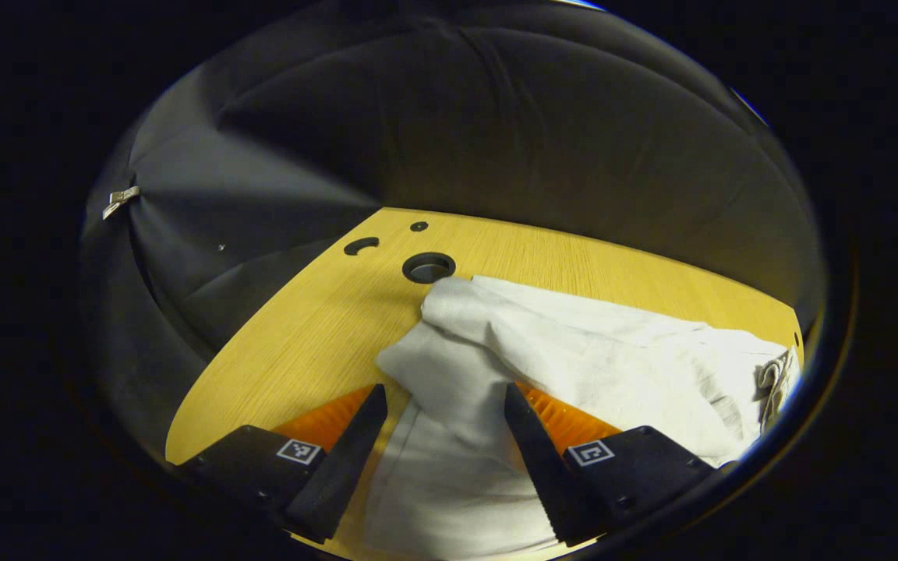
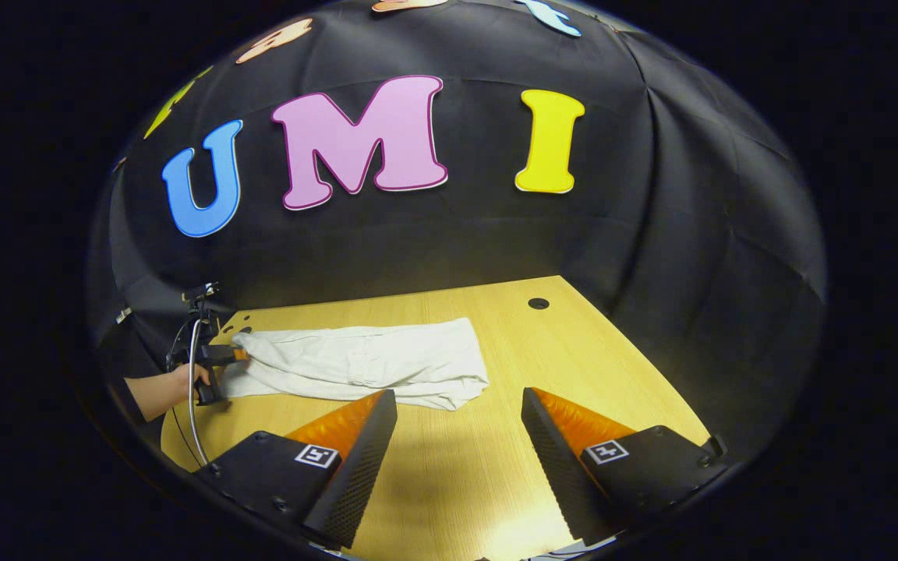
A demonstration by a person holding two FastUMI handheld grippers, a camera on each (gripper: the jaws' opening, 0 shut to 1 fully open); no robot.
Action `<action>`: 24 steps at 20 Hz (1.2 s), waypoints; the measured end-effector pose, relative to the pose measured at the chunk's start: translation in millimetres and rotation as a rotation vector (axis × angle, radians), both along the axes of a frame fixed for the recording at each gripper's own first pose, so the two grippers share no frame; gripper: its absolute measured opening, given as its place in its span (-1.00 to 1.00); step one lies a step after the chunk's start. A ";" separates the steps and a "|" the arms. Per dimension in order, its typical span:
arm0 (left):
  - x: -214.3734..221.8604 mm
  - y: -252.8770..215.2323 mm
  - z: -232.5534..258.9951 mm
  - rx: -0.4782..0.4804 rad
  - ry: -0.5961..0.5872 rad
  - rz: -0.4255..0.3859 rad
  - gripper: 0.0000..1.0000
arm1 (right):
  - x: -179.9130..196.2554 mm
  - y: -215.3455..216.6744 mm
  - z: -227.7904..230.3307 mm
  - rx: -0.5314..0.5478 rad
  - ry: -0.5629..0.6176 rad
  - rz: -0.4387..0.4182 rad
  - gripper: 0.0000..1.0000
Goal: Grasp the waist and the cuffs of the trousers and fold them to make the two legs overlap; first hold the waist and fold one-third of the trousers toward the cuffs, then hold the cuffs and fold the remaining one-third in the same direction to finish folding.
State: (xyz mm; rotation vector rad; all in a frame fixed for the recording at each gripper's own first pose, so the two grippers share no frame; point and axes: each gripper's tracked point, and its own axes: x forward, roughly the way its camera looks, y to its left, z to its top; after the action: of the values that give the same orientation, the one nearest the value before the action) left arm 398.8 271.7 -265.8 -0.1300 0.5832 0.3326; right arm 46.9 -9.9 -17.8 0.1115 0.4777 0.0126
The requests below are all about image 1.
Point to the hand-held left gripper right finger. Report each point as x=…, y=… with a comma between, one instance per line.
x=550, y=483

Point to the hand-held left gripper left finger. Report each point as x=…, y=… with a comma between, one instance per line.
x=340, y=475

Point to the white jeans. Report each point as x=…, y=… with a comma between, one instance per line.
x=613, y=366

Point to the small silver metal clip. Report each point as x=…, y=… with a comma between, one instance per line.
x=120, y=200

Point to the black backdrop cloth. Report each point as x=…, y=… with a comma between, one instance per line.
x=457, y=132

